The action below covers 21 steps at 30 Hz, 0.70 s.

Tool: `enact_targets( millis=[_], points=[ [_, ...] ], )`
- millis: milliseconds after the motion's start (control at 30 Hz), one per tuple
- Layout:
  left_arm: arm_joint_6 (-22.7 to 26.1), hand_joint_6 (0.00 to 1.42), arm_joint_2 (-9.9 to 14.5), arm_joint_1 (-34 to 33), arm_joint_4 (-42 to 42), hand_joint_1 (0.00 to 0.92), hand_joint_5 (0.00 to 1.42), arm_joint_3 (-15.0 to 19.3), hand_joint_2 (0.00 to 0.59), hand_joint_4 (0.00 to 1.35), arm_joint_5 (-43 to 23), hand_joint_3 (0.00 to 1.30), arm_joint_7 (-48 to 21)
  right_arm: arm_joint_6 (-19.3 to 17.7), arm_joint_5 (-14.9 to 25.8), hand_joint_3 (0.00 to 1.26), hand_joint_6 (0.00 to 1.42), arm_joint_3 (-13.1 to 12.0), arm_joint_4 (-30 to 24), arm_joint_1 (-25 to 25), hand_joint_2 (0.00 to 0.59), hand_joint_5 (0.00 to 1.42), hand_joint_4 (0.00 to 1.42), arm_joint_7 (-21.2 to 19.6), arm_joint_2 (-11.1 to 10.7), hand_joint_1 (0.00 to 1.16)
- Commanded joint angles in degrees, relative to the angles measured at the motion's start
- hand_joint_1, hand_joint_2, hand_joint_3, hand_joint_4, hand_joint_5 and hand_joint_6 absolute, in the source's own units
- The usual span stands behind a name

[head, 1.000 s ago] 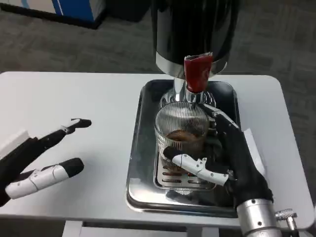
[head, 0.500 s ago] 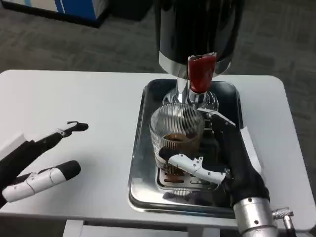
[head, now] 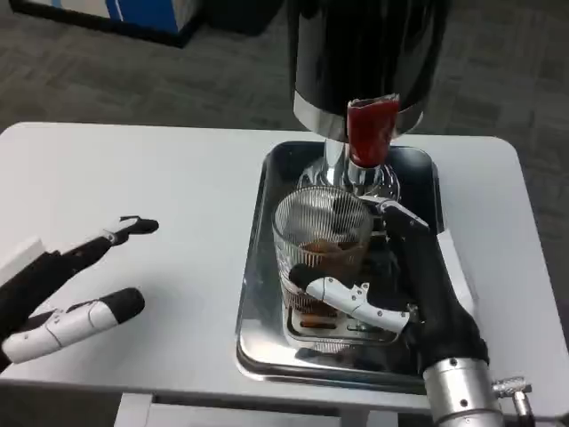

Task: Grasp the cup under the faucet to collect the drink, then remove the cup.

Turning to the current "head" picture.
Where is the steel drip tray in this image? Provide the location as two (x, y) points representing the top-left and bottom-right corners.
(235, 141), (448, 395)

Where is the slotted steel grid plate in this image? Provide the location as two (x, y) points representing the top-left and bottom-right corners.
(284, 306), (408, 346)

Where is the red dispenser tap handle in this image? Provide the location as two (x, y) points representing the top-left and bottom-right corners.
(346, 93), (401, 165)

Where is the blue and white cabinet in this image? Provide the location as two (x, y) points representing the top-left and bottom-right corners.
(8, 0), (201, 49)

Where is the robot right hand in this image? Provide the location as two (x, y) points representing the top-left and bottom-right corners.
(288, 195), (490, 370)

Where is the arm cable with metal plug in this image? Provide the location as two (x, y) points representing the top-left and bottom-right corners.
(491, 375), (537, 427)

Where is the black steel drink dispenser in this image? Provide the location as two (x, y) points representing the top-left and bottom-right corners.
(286, 0), (448, 201)

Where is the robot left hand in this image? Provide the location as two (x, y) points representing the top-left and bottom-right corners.
(0, 215), (160, 375)

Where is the clear ribbed glass cup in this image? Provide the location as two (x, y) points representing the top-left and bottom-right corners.
(271, 186), (374, 319)

